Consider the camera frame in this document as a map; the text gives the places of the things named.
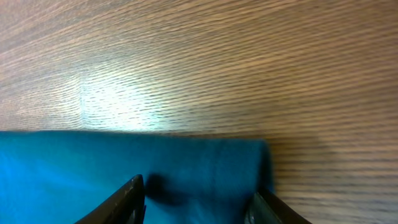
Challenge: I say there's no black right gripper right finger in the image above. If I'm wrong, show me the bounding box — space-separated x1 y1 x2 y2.
244 187 312 224

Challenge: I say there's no blue polo shirt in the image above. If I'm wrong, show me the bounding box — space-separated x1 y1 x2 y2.
1 131 274 224

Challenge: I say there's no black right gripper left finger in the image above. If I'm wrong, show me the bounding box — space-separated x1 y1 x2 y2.
76 174 146 224

